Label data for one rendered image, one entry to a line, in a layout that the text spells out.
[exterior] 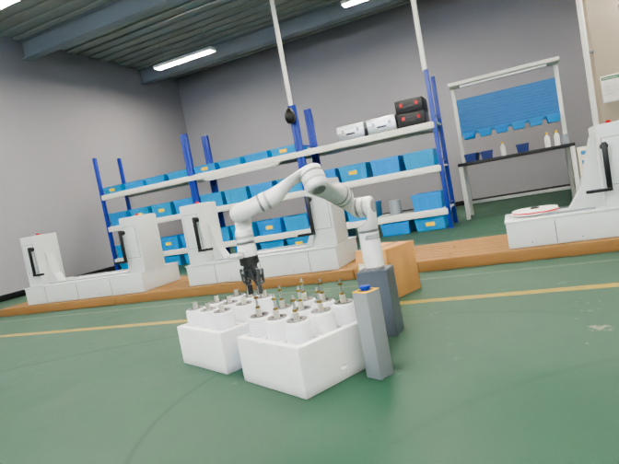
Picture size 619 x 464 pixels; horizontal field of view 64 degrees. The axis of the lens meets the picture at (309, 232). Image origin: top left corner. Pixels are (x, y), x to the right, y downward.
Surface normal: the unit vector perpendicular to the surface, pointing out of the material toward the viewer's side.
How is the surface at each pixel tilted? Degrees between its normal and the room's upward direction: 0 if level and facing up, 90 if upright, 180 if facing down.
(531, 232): 90
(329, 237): 90
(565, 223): 90
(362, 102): 90
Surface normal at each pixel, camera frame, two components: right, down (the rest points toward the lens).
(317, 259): -0.38, 0.13
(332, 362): 0.64, -0.07
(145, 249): 0.91, -0.14
